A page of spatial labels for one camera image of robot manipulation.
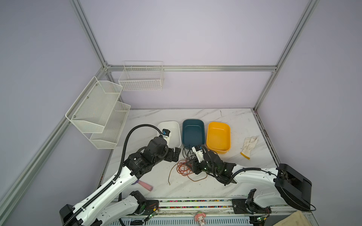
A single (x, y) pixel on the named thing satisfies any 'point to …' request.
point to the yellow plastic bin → (218, 137)
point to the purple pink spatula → (143, 184)
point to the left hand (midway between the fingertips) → (171, 149)
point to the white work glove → (249, 144)
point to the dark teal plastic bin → (193, 133)
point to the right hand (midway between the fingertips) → (186, 163)
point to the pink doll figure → (200, 217)
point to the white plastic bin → (175, 139)
